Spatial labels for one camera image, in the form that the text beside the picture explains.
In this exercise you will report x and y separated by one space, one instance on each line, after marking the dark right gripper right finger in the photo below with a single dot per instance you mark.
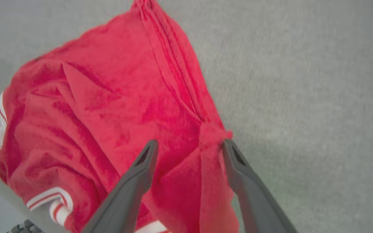
257 204

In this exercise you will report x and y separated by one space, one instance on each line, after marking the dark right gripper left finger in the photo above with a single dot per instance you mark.
125 200

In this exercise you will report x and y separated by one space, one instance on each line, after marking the red and white garment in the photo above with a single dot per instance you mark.
92 113

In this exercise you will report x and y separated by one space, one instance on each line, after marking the grey fabric sofa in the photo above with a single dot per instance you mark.
303 97

